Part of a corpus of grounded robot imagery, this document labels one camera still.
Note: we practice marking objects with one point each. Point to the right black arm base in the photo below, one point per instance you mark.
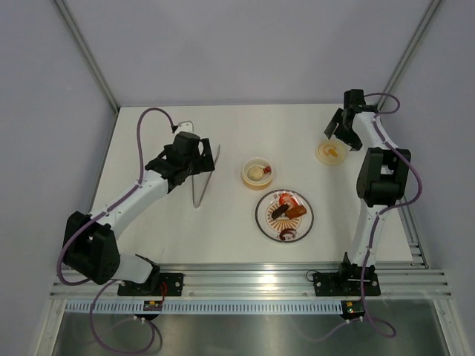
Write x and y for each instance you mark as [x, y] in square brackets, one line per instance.
[334, 285]

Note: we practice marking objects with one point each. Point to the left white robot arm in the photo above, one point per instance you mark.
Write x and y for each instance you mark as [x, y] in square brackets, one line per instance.
[90, 242]

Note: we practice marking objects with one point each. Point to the brown braised meat strip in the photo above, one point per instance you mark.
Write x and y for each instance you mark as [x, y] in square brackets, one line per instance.
[295, 212]

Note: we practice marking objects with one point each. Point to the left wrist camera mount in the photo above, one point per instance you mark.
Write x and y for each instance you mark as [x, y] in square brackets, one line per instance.
[186, 126]

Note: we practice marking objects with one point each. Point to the metal food tongs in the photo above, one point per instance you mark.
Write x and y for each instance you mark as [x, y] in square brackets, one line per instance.
[200, 182]

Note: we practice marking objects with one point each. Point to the dark sea cucumber piece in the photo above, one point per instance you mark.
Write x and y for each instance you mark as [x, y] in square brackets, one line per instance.
[279, 211]

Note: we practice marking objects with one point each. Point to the patterned round plate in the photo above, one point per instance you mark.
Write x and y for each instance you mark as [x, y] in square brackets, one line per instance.
[272, 228]

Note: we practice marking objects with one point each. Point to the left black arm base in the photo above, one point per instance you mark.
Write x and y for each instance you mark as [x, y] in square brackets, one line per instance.
[170, 284]

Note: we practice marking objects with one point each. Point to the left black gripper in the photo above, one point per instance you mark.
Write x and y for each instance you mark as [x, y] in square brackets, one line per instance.
[204, 163]

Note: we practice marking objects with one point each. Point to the right aluminium frame post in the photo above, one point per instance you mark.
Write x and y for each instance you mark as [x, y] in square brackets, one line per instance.
[413, 44]

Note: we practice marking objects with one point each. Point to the round beige container lid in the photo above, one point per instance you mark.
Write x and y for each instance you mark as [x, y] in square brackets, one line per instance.
[331, 152]

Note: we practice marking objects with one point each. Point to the round beige lunch container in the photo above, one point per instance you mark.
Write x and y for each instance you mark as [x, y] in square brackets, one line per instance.
[267, 178]

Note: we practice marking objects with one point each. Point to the red pepper slice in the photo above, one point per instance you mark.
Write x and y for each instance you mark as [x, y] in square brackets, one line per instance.
[287, 198]

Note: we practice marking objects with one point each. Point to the aluminium frame post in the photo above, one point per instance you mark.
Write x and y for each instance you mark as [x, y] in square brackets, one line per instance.
[413, 44]
[72, 26]

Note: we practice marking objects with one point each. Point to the dark red octopus tentacle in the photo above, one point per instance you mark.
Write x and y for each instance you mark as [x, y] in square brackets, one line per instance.
[287, 234]

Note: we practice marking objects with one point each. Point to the aluminium mounting rail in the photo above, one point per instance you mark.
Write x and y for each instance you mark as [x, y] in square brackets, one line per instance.
[286, 281]

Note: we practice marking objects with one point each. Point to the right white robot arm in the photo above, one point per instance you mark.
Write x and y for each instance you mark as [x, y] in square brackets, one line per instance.
[382, 178]

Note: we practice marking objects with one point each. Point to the white slotted cable duct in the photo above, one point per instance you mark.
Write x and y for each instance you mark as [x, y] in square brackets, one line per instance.
[208, 307]

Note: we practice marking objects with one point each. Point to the white round bun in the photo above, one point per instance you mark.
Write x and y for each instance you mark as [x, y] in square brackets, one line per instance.
[255, 173]

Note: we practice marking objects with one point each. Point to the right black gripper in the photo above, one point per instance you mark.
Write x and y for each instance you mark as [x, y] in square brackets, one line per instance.
[337, 119]

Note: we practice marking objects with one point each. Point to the left aluminium frame post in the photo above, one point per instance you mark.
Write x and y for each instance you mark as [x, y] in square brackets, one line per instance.
[72, 26]

